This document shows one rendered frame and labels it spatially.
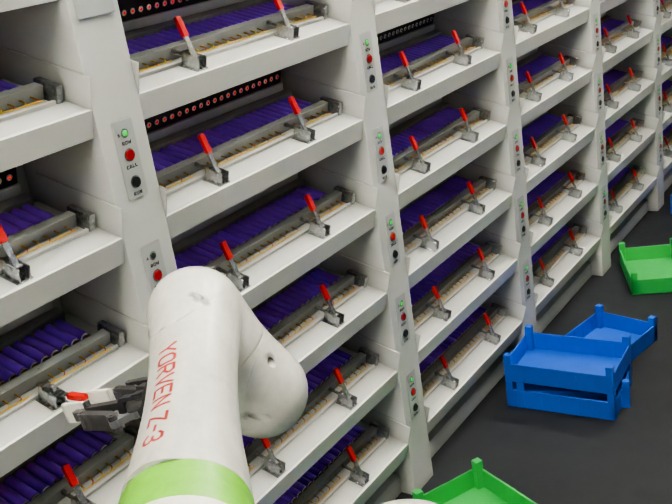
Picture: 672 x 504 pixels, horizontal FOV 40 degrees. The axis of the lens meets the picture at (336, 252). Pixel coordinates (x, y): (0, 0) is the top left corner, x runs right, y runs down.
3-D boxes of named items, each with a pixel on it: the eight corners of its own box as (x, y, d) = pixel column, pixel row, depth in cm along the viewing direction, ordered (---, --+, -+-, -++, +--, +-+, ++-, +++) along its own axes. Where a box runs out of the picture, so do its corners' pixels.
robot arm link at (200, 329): (174, 582, 79) (282, 522, 77) (88, 502, 74) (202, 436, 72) (188, 348, 111) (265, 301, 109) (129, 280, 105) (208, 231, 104)
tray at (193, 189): (361, 139, 195) (368, 76, 188) (166, 241, 150) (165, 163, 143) (285, 114, 204) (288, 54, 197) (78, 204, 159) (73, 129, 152)
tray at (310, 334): (385, 309, 209) (392, 256, 202) (213, 449, 164) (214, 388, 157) (312, 279, 218) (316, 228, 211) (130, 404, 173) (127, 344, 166)
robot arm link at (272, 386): (301, 457, 104) (339, 383, 111) (238, 384, 98) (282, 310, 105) (218, 458, 112) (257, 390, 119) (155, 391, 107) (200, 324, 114)
